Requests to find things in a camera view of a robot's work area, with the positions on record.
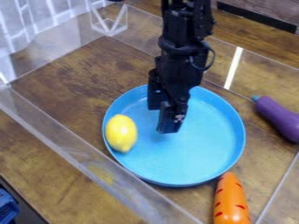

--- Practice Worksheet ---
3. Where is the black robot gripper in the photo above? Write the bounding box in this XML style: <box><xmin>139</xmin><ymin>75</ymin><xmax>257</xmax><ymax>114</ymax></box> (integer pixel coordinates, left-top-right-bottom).
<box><xmin>147</xmin><ymin>37</ymin><xmax>211</xmax><ymax>134</ymax></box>

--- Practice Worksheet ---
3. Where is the yellow lemon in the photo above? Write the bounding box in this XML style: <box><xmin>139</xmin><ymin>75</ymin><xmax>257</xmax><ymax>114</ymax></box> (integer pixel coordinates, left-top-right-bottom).
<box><xmin>105</xmin><ymin>115</ymin><xmax>137</xmax><ymax>153</ymax></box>

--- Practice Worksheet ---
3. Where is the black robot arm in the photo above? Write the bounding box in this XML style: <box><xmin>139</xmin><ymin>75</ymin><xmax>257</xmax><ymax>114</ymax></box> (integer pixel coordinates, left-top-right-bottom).
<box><xmin>147</xmin><ymin>0</ymin><xmax>216</xmax><ymax>134</ymax></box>

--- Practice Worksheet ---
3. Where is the blue round tray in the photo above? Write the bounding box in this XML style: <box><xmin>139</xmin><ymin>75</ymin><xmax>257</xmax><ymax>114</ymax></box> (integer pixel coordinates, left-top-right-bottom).
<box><xmin>103</xmin><ymin>86</ymin><xmax>245</xmax><ymax>187</ymax></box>

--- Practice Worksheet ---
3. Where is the purple toy eggplant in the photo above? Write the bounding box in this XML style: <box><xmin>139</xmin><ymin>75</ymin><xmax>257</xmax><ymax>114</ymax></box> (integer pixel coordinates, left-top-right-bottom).
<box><xmin>251</xmin><ymin>95</ymin><xmax>299</xmax><ymax>143</ymax></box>

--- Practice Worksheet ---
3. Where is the orange toy carrot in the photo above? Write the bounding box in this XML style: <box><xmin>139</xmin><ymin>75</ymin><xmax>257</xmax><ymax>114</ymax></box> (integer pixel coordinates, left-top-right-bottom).
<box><xmin>213</xmin><ymin>171</ymin><xmax>251</xmax><ymax>224</ymax></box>

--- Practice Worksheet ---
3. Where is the blue plastic object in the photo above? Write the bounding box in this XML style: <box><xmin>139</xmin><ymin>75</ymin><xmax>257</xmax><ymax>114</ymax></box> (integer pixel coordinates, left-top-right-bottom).
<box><xmin>0</xmin><ymin>188</ymin><xmax>18</xmax><ymax>224</ymax></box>

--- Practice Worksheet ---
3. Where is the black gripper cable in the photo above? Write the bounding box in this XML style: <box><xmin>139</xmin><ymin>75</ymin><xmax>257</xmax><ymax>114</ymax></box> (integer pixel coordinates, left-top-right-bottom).
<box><xmin>191</xmin><ymin>43</ymin><xmax>217</xmax><ymax>72</ymax></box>

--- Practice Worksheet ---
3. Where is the clear acrylic enclosure wall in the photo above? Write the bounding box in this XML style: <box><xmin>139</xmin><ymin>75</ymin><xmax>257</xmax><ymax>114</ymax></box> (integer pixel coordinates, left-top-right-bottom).
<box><xmin>0</xmin><ymin>0</ymin><xmax>299</xmax><ymax>224</ymax></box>

